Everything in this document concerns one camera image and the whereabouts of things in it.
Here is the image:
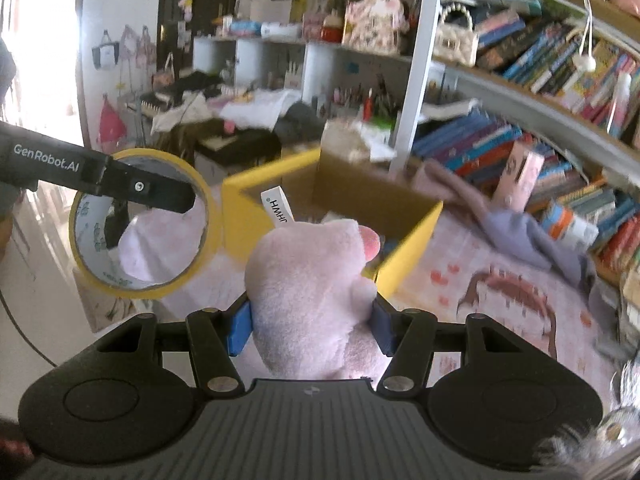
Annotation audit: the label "floral pink bag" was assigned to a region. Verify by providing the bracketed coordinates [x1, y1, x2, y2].
[345, 0, 406, 56]

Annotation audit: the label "pink backpack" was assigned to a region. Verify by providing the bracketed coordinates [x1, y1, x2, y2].
[97, 95, 126, 151]

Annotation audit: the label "grey furry garment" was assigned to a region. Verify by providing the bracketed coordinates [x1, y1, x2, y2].
[537, 360, 640, 476]

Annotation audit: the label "yellow cardboard box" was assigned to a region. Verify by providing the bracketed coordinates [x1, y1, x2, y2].
[221, 147, 445, 301]

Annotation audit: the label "hanging wall bags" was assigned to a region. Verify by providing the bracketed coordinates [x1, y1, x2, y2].
[92, 25, 156, 71]

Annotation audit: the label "row of colourful books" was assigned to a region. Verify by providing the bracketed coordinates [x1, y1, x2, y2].
[410, 110, 640, 271]

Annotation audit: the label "yellow tape roll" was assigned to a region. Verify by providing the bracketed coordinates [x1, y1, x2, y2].
[68, 148, 221, 301]

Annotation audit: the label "pink printed tall box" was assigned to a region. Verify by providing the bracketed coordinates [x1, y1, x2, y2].
[492, 141, 546, 211]

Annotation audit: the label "desk pen cups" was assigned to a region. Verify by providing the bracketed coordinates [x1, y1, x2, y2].
[315, 77, 401, 121]

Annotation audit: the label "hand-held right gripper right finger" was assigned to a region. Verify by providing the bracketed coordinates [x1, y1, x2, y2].
[370, 300, 531, 397]

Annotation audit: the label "white bookshelf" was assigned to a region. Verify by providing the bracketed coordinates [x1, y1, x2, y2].
[192, 0, 640, 281]

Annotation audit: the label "white and orange carton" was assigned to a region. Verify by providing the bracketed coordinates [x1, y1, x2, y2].
[542, 200, 601, 256]

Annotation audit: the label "white quilted handbag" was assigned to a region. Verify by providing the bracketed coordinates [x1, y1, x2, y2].
[432, 5, 480, 67]

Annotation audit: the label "pile of clothes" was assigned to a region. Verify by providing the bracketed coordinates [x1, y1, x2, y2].
[150, 87, 326, 161]

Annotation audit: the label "pink checkered tablecloth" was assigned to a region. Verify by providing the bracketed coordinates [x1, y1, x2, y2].
[115, 185, 631, 406]

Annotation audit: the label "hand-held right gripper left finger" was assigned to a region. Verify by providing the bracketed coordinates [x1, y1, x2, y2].
[92, 300, 253, 395]

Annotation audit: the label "crumpled white bag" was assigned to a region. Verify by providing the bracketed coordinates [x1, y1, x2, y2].
[320, 120, 401, 161]

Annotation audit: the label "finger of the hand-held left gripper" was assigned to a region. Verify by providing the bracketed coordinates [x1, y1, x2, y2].
[102, 199, 132, 251]
[100, 156, 196, 213]

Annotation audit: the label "pink plush pig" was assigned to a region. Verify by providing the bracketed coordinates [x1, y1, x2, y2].
[244, 185, 383, 380]

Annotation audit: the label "row of slanted shelf books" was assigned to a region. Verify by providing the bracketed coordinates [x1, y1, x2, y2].
[475, 7, 640, 146]

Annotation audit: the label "red pot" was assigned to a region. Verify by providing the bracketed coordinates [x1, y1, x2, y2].
[320, 10, 346, 43]

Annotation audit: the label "purple cloth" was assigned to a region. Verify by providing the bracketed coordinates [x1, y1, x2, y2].
[412, 160, 601, 286]

